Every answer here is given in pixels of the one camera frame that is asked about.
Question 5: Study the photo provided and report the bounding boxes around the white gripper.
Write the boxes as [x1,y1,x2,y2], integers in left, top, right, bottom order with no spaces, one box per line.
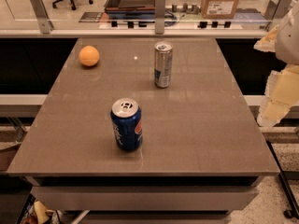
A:
[253,3,299,127]

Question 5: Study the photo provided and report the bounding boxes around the blue pepsi can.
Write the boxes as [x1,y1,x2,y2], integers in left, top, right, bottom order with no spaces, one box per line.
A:
[110,98,143,151]

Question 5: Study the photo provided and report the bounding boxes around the tall silver energy drink can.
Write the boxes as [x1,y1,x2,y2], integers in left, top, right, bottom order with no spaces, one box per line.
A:
[154,41,173,88]

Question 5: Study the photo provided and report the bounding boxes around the cardboard box with label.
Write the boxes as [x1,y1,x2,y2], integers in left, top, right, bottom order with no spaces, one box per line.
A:
[201,0,239,19]

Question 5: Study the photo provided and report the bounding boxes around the open grey tray box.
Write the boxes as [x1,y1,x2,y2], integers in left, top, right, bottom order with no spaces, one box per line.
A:
[105,0,155,11]

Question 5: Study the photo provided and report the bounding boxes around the orange fruit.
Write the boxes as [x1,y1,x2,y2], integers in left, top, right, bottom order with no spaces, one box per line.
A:
[78,46,99,67]

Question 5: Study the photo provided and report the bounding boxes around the clutter items under table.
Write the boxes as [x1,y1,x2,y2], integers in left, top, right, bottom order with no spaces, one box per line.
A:
[19,201,63,224]

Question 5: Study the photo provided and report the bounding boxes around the right metal glass bracket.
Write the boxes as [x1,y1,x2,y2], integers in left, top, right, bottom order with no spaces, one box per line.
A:
[264,0,292,32]

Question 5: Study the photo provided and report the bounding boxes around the metal glass bracket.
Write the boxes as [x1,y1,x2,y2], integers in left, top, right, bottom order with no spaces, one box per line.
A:
[30,0,53,34]
[264,0,292,32]
[155,0,165,35]

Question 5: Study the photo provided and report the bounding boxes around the middle metal glass bracket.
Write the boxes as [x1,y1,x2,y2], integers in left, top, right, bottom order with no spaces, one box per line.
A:
[155,0,165,35]

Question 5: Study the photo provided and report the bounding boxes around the left metal glass bracket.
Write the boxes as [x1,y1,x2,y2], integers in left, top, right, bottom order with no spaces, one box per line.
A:
[30,0,53,34]

